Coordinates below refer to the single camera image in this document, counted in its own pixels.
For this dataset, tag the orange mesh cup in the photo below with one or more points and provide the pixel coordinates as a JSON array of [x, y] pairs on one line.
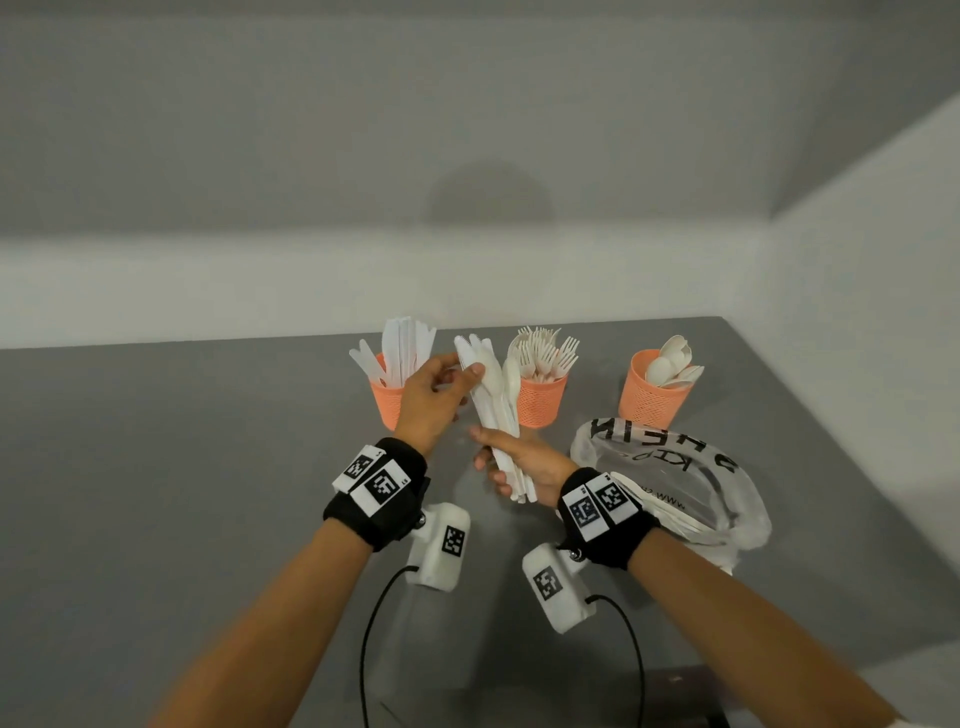
[[386, 409], [649, 409], [540, 405]]

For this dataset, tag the bunch of white plastic spoons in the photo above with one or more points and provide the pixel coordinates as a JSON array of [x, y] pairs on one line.
[[671, 364]]

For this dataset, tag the white plastic knife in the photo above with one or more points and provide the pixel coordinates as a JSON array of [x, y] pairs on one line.
[[465, 354], [480, 356]]

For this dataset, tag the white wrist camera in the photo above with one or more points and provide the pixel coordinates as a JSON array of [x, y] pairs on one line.
[[435, 562], [562, 607]]

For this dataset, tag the person's right hand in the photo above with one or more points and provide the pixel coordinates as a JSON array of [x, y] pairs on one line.
[[540, 465]]

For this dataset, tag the bunch of white plastic forks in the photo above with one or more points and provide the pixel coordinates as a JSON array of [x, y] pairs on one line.
[[544, 352]]

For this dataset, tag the person's left hand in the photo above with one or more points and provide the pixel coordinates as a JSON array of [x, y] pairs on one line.
[[427, 409]]

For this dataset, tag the black marker wristband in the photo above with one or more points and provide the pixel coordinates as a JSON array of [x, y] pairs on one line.
[[390, 525], [622, 544]]

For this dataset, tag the person's right forearm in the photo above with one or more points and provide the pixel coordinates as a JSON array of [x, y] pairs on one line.
[[750, 645]]

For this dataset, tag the bunch of white plastic knives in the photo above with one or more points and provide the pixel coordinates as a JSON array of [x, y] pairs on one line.
[[397, 345]]

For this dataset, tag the person's left forearm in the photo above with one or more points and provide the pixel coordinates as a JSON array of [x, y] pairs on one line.
[[255, 645]]

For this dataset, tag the clear plastic bag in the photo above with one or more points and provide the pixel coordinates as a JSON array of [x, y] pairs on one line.
[[742, 525]]

